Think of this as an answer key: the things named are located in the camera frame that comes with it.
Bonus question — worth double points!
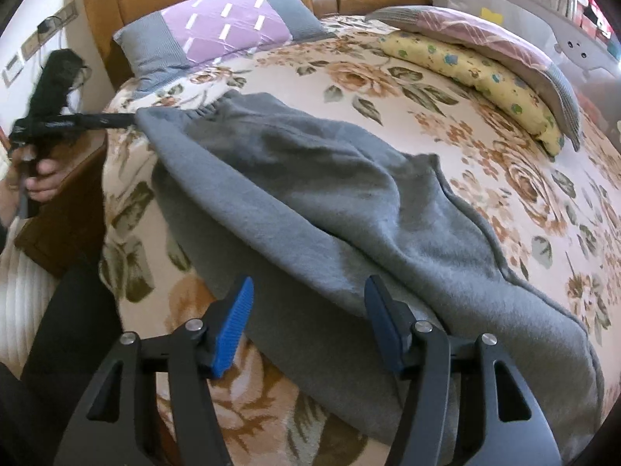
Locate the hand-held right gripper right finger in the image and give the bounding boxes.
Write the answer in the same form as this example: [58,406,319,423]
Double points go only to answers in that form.
[364,274,566,466]

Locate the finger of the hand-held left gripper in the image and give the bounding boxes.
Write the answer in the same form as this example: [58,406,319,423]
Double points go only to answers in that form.
[87,113,139,129]

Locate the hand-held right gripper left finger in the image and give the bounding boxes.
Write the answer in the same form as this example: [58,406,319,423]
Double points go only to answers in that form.
[53,276,255,466]

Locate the grey pants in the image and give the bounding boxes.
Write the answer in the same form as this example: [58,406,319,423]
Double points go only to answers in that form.
[135,88,605,454]

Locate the person's left hand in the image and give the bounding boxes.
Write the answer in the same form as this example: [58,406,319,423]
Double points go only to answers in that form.
[7,142,66,203]

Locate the wooden nightstand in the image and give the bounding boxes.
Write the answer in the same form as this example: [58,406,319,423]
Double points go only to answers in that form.
[14,129,111,280]

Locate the purple and grey pillow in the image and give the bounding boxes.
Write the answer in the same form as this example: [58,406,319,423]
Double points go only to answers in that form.
[113,0,335,99]

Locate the person's dark-clothed leg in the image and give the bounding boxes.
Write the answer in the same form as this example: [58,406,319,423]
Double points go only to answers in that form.
[0,262,170,466]

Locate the floral bed blanket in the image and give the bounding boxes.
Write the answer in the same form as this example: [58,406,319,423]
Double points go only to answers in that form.
[99,14,621,466]

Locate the yellow floral pillow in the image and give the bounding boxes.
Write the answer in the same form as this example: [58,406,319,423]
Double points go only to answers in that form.
[378,30,566,157]

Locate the pink and grey pillow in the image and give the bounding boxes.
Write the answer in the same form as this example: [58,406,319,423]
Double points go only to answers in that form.
[365,6,581,152]

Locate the wall switch panel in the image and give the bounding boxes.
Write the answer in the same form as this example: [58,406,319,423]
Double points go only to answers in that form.
[2,54,25,88]

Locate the grey bed guard rail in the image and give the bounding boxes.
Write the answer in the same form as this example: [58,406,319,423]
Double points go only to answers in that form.
[432,0,621,156]

